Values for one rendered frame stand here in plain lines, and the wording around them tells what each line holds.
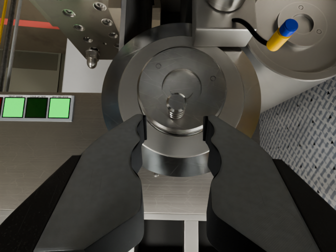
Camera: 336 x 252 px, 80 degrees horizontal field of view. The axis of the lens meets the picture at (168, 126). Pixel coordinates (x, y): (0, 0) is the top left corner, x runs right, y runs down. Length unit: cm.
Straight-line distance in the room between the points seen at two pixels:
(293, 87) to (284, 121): 15
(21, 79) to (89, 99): 259
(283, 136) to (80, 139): 45
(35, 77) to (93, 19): 261
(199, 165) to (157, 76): 8
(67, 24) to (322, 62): 46
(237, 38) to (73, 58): 212
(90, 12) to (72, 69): 176
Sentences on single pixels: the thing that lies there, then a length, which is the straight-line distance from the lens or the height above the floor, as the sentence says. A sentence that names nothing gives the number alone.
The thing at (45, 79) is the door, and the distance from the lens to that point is 302.
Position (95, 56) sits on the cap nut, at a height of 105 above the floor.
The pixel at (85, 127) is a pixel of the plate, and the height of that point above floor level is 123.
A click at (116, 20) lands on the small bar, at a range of 45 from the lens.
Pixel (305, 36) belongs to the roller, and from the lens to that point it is 25.
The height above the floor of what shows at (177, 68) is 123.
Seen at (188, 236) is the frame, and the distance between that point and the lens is 55.
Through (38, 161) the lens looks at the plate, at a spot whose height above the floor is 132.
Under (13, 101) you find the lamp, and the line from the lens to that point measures 67.
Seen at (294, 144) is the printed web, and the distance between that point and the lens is 36.
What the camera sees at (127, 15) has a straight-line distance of 25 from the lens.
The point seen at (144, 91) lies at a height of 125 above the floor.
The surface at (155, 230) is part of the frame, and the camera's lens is 62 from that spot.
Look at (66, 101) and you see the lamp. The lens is 59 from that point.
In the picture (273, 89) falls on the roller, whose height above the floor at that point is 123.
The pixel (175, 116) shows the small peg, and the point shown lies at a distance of 15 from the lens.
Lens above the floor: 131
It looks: 9 degrees down
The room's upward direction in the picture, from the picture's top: 179 degrees counter-clockwise
